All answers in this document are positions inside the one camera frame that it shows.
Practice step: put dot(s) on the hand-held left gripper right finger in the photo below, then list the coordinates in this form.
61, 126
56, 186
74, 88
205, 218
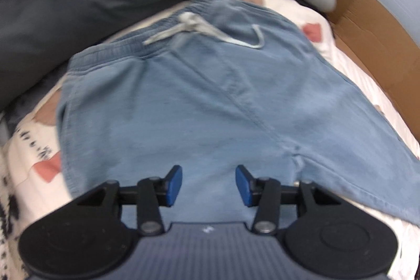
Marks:
243, 185

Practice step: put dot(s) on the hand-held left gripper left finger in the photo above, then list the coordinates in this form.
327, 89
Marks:
174, 185

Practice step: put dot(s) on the blue denim pants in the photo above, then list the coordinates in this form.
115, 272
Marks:
197, 103

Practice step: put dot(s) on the printed cream blanket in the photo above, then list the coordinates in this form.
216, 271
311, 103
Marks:
32, 152

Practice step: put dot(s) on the cardboard box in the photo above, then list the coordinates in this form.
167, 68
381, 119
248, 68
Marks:
370, 30

